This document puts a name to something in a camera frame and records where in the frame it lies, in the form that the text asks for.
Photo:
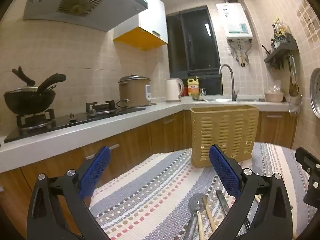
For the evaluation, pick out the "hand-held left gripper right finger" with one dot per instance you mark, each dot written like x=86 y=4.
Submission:
x=225 y=172

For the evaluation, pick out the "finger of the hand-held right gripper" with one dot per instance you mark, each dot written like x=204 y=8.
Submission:
x=308 y=162

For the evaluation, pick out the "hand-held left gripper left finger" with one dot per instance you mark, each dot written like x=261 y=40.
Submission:
x=96 y=172

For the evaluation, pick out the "wooden chopstick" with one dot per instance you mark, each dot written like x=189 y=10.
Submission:
x=257 y=199
x=209 y=215

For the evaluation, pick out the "beige slotted utensil basket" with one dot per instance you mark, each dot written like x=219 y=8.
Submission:
x=225 y=125

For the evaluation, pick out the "pale chopstick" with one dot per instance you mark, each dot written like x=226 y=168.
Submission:
x=200 y=226

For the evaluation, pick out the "dark metal utensil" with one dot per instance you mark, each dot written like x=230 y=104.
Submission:
x=221 y=201

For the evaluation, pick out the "metal pizza cutter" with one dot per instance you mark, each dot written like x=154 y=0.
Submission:
x=196 y=202

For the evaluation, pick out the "white kitchen countertop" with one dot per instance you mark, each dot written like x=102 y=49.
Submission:
x=75 y=133

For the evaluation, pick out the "black gas stove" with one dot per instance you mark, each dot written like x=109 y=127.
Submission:
x=70 y=122

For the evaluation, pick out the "hanging metal ladle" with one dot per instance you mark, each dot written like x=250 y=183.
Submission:
x=295 y=107

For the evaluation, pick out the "striped woven mat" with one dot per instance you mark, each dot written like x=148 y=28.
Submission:
x=150 y=192

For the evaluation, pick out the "round steel tray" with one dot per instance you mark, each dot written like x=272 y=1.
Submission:
x=315 y=92

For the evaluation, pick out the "pink bowl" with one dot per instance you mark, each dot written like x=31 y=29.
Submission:
x=274 y=97

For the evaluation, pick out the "steel sink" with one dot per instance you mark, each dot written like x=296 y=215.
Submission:
x=245 y=100

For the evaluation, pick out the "brown rice cooker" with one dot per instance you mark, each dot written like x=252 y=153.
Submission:
x=132 y=92

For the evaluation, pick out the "yellow oil bottle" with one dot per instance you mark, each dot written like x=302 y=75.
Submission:
x=193 y=88

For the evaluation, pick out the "metal faucet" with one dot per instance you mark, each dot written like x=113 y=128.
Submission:
x=232 y=80

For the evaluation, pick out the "cream electric kettle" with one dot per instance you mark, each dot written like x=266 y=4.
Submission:
x=173 y=90

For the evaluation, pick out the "black wok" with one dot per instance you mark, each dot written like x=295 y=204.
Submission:
x=27 y=102

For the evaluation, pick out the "water heater pipes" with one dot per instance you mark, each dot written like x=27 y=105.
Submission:
x=238 y=50

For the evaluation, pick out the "row of seasoning bottles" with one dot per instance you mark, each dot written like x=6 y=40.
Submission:
x=278 y=33

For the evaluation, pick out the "dark window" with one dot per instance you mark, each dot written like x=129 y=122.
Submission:
x=192 y=42

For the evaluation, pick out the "white gas water heater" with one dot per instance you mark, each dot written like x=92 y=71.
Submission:
x=233 y=17

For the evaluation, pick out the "grey range hood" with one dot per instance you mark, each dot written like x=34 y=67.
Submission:
x=50 y=5

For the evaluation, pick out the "grey wall rack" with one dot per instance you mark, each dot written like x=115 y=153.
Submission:
x=282 y=52

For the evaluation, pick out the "white yellow wall cabinet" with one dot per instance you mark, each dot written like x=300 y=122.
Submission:
x=150 y=12

